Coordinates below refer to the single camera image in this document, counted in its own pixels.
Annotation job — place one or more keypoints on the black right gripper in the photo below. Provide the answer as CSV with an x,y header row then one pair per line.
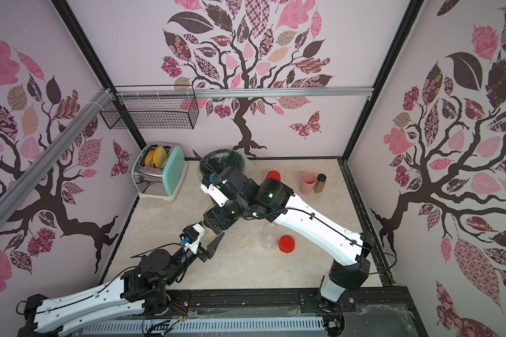
x,y
213,176

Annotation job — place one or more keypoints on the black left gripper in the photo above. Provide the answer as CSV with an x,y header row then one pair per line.
x,y
209,251

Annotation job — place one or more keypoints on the oatmeal jar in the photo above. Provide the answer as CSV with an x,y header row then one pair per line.
x,y
270,236

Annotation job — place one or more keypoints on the black trash bin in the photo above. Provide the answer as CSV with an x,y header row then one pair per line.
x,y
219,160

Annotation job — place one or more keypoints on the red jar lid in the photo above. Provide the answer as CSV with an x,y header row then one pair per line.
x,y
274,175
286,244

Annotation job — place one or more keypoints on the clear jar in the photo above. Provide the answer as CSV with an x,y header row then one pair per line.
x,y
209,236

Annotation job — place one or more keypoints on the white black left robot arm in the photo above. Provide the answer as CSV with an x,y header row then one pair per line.
x,y
138,290

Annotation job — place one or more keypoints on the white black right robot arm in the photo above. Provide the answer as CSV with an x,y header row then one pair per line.
x,y
236,196

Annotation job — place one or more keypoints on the clear plastic bin liner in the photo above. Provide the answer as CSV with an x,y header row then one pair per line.
x,y
250,166

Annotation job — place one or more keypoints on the mint green toaster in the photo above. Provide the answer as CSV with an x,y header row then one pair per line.
x,y
160,183

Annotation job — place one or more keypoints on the yellow toast slice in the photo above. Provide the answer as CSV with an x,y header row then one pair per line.
x,y
159,156

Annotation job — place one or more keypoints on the pink plastic cup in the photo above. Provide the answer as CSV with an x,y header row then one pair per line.
x,y
307,183

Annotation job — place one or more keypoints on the brown spice jar black lid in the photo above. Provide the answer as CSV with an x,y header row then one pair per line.
x,y
320,183

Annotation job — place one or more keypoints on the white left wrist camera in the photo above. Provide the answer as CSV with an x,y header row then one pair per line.
x,y
191,237

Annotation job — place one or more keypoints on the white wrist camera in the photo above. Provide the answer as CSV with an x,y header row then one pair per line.
x,y
214,191
191,237

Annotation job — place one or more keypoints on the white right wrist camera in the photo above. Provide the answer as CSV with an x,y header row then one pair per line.
x,y
214,191

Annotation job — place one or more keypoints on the white slotted cable duct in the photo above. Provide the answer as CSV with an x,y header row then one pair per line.
x,y
257,326

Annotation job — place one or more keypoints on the black wire basket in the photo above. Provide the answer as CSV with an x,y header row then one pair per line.
x,y
152,107

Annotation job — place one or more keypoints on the back aluminium rail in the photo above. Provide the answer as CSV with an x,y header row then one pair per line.
x,y
244,92

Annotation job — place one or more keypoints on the aluminium rail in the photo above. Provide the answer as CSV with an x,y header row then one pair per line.
x,y
244,92
22,188

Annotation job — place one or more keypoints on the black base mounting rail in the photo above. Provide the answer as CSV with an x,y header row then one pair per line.
x,y
370,311

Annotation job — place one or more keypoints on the left aluminium rail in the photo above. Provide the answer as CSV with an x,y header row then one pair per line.
x,y
22,188

